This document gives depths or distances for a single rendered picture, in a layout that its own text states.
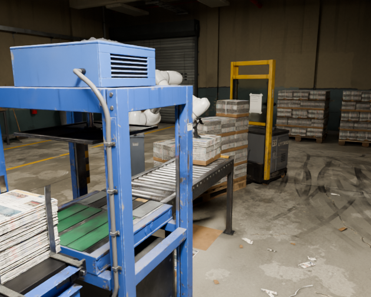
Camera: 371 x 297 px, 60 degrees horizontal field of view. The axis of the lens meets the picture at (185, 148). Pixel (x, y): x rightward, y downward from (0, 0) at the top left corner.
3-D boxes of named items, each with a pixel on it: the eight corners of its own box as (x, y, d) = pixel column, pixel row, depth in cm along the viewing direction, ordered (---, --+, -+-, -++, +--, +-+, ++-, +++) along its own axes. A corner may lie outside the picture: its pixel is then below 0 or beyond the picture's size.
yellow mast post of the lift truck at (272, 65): (261, 178, 490) (267, 59, 453) (264, 177, 495) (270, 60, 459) (266, 180, 483) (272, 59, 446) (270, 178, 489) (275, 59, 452)
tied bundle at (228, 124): (201, 134, 453) (201, 117, 448) (215, 131, 472) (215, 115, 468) (221, 137, 426) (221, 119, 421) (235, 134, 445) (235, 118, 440)
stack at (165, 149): (153, 205, 413) (152, 141, 395) (214, 185, 490) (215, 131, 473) (173, 214, 385) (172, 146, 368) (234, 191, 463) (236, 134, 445)
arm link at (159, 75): (159, 78, 298) (171, 78, 306) (151, 66, 306) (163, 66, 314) (155, 89, 306) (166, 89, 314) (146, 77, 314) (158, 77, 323)
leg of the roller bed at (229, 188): (227, 230, 343) (228, 169, 329) (232, 231, 341) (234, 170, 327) (225, 232, 338) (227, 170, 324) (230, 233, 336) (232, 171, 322)
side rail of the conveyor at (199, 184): (229, 169, 329) (229, 158, 327) (234, 170, 327) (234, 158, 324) (159, 218, 213) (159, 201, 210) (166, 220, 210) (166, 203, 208)
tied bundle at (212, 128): (186, 136, 433) (186, 119, 429) (201, 134, 453) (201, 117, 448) (206, 139, 406) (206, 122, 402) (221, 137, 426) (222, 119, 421)
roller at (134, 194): (115, 192, 241) (115, 186, 240) (169, 203, 220) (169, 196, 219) (111, 195, 237) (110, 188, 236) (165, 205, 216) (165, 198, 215)
